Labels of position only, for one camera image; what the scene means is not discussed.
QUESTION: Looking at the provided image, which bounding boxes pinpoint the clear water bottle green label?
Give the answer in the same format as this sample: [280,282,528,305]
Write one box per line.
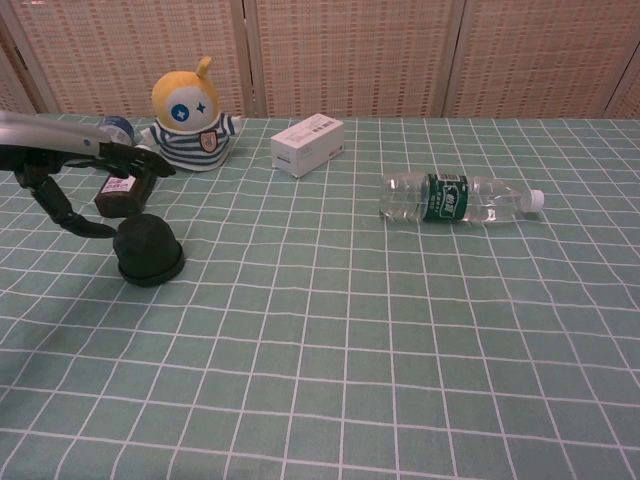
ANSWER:
[378,171,546,226]

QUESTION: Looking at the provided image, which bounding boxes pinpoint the white cardboard box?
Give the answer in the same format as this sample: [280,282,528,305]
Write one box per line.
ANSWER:
[270,113,346,179]

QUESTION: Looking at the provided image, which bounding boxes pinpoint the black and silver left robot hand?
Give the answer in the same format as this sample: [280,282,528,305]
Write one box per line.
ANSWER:
[0,110,177,240]

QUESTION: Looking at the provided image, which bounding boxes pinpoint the dark juice bottle pink label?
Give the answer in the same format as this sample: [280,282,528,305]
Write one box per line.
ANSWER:
[93,172,160,219]

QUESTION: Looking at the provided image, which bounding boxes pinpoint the woven folding screen panel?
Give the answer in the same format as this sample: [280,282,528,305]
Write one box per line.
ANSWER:
[444,0,640,120]
[247,0,466,120]
[0,14,39,115]
[0,0,256,119]

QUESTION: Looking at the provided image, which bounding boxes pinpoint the green checked tablecloth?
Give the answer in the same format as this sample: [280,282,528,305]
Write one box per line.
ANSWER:
[0,113,640,480]

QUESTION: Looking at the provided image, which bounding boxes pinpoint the yellow plush toy striped shirt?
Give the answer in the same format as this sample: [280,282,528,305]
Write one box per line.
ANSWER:
[134,55,245,173]

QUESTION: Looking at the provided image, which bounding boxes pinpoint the black dome-shaped object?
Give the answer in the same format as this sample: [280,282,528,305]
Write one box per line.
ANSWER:
[111,212,187,289]

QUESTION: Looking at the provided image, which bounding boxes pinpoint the glass jar with blue lid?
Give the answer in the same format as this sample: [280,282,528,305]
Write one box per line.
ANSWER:
[97,115,136,147]

